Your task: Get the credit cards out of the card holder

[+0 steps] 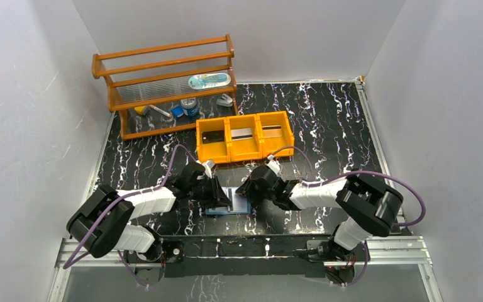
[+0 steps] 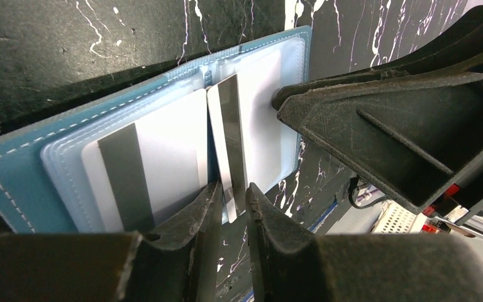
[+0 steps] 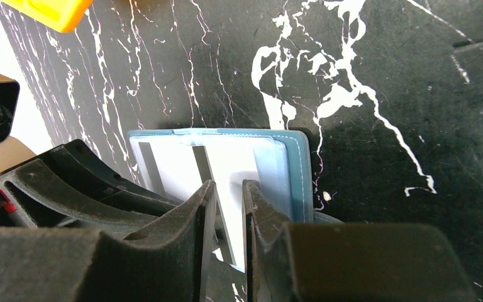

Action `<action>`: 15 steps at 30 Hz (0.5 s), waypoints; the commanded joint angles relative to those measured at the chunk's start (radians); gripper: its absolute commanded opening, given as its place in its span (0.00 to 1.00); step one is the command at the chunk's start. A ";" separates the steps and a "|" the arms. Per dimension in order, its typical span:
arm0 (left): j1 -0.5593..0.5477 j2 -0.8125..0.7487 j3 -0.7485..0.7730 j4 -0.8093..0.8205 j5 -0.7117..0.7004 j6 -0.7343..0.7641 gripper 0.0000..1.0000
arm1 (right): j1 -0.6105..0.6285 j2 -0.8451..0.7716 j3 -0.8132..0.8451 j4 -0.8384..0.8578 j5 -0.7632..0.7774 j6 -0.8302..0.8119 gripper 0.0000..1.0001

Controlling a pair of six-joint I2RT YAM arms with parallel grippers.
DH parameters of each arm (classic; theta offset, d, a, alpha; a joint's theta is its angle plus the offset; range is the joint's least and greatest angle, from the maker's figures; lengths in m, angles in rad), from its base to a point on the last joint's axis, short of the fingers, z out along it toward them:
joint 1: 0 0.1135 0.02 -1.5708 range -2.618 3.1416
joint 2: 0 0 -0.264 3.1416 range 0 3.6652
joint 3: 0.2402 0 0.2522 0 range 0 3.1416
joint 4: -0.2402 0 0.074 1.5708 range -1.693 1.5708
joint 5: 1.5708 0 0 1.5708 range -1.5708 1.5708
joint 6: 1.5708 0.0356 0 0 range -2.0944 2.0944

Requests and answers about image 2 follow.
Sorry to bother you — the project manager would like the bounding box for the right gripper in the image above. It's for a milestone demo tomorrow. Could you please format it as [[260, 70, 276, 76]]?
[[277, 62, 483, 226]]

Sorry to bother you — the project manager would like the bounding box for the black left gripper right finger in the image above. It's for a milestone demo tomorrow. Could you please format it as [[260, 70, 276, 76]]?
[[245, 184, 483, 301]]

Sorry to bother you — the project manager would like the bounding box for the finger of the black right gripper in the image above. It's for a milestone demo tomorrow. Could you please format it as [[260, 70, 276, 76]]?
[[272, 5, 483, 109]]

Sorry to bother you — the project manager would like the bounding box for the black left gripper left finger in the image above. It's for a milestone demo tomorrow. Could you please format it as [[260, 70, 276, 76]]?
[[0, 182, 223, 301]]

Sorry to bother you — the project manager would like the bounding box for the white card with grey stripe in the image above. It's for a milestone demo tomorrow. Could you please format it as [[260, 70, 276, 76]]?
[[206, 74, 248, 223]]

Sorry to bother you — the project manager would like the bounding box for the white striped card in holder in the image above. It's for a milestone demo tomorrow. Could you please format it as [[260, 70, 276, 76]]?
[[80, 89, 208, 232]]

